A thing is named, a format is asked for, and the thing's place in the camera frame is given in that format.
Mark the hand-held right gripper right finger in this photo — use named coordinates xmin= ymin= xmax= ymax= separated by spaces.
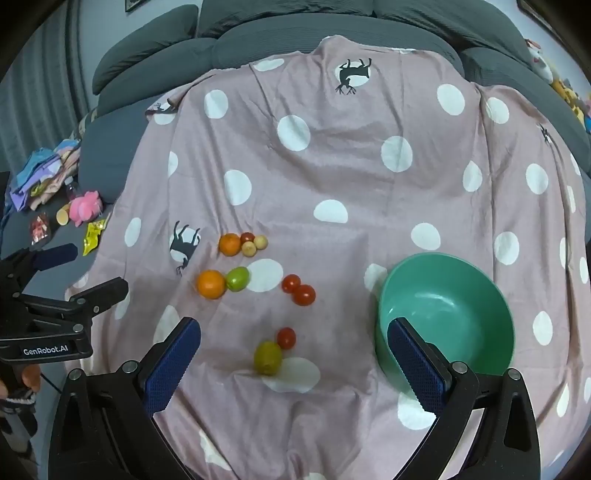
xmin=387 ymin=316 xmax=541 ymax=480

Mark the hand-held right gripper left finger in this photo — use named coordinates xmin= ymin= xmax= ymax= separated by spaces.
xmin=48 ymin=316 xmax=202 ymax=480

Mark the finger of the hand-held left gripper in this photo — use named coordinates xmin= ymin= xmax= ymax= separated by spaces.
xmin=21 ymin=277 xmax=129 ymax=334
xmin=7 ymin=244 xmax=78 ymax=283

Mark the green plastic bowl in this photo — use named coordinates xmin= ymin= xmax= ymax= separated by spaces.
xmin=373 ymin=252 xmax=515 ymax=395

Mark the large orange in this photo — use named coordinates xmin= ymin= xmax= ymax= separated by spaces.
xmin=197 ymin=270 xmax=227 ymax=300

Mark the green tomato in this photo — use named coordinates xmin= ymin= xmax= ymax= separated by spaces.
xmin=225 ymin=267 xmax=250 ymax=292

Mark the person's left forearm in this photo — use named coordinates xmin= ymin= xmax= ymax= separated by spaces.
xmin=0 ymin=391 xmax=40 ymax=467

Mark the person's left hand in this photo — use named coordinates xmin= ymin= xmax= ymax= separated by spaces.
xmin=0 ymin=364 xmax=42 ymax=400

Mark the red snack packet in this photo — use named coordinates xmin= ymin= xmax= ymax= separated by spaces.
xmin=30 ymin=213 xmax=51 ymax=245

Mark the yellow snack packet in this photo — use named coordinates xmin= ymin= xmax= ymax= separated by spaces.
xmin=82 ymin=219 xmax=108 ymax=257

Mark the pink plush toy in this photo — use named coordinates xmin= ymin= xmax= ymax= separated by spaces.
xmin=69 ymin=191 xmax=103 ymax=227

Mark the pile of pastel clothes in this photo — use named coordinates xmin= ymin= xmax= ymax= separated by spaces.
xmin=9 ymin=138 xmax=81 ymax=210

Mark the grey curtain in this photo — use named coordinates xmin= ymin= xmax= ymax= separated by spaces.
xmin=0 ymin=9 xmax=100 ymax=162

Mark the pink polka dot blanket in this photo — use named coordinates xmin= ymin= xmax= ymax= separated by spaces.
xmin=65 ymin=36 xmax=583 ymax=480

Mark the yellow plush toy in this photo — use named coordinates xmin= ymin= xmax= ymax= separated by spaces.
xmin=551 ymin=78 xmax=587 ymax=125

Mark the grey sofa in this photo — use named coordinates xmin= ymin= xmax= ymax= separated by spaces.
xmin=0 ymin=0 xmax=591 ymax=296

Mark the white plush toy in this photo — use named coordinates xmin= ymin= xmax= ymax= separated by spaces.
xmin=524 ymin=39 xmax=555 ymax=84

